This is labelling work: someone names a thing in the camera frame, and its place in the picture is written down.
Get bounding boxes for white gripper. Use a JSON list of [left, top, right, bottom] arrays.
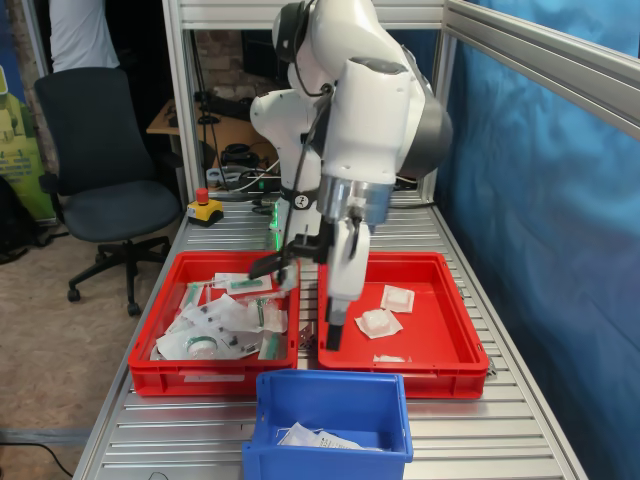
[[324, 219, 372, 352]]

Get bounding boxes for long green syringe pack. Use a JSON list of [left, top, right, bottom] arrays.
[[258, 330, 284, 361]]

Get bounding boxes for blue open-front storage bin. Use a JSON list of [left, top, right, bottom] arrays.
[[241, 369, 415, 480]]

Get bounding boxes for white pouch black parts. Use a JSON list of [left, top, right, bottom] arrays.
[[179, 294, 241, 331], [219, 332, 264, 359]]

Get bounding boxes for red crate with bandage packs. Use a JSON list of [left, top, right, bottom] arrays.
[[316, 251, 491, 400]]

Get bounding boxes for green syringe in packet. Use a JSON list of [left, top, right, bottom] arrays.
[[227, 277, 274, 295]]

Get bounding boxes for black power strip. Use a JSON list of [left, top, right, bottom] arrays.
[[239, 177, 281, 194]]

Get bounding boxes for yellow emergency stop button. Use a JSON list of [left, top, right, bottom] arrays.
[[186, 188, 225, 229]]

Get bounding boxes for red crate with medical supplies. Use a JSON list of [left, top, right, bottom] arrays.
[[127, 249, 302, 398]]

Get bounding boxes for grey tape roll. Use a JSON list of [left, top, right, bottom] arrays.
[[205, 166, 251, 190]]

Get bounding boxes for wooden desk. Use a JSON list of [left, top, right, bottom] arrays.
[[146, 98, 261, 171]]

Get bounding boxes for blue fabric backdrop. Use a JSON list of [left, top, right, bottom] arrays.
[[384, 0, 640, 480]]

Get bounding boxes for black monitor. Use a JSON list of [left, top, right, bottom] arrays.
[[242, 29, 279, 81]]

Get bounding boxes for dark office swivel chair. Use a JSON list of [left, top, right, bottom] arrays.
[[33, 67, 182, 317]]

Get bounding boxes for black backpack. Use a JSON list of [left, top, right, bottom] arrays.
[[0, 174, 41, 265]]

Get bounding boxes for green printed banner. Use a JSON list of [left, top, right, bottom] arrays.
[[0, 64, 57, 224]]

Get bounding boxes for person in white shirt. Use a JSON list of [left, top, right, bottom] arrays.
[[47, 0, 121, 74]]

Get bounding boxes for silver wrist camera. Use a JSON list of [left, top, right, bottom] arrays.
[[277, 262, 301, 291]]

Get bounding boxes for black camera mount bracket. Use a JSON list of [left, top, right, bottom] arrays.
[[247, 223, 334, 281]]

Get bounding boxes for green ring filter pouch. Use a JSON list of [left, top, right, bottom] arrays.
[[155, 329, 224, 361]]

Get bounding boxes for black robot camera cable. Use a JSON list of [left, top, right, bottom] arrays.
[[282, 0, 335, 266]]

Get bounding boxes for black cable bundle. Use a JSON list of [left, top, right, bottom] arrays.
[[219, 142, 261, 166]]

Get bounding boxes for aluminium profile frame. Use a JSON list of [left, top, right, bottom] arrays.
[[161, 0, 640, 204]]

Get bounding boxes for black floor cable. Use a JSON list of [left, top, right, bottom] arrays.
[[0, 442, 76, 479]]

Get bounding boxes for grey floor cable cover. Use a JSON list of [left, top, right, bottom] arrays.
[[0, 427, 94, 446]]

